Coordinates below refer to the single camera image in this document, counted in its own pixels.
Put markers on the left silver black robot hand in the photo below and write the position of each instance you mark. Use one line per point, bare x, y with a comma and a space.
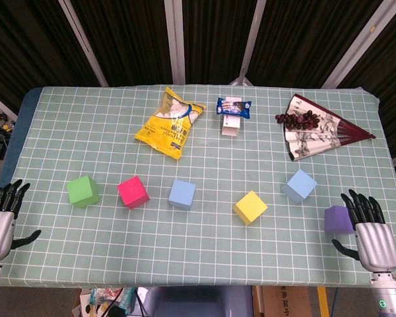
0, 231

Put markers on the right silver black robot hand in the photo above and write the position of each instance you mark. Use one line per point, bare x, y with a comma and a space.
376, 244

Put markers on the light blue foam cube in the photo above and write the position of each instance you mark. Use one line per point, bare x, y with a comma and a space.
182, 193
300, 185

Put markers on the yellow foam cube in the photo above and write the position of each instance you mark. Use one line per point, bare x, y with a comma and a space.
250, 206

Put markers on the red foam cube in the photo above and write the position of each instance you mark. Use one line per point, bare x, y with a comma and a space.
132, 191

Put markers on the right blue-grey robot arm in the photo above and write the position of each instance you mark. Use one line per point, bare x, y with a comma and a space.
391, 297

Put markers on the purple foam cube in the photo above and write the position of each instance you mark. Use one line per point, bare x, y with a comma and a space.
338, 219

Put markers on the yellow upright bar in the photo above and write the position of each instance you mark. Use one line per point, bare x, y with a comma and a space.
323, 302

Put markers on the green foam cube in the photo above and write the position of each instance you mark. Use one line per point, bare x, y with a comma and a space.
80, 191

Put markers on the brown cardboard box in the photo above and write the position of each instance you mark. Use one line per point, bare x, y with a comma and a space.
283, 302

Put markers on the teal printed plastic bag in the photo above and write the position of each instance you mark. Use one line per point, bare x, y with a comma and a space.
99, 295

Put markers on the painted paper folding fan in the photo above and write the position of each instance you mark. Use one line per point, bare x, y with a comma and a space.
310, 142

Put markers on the dark red grape bunch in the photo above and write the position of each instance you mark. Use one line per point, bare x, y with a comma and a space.
297, 120

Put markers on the green checkered tablecloth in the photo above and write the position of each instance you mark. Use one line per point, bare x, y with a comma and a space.
198, 251

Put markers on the blue-grey robot torso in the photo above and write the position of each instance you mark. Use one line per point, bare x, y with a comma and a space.
198, 303

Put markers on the yellow snack bag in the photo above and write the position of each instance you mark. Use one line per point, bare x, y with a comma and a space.
166, 130

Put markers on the blue cookie packet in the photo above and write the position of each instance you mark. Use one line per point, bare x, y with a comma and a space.
234, 107

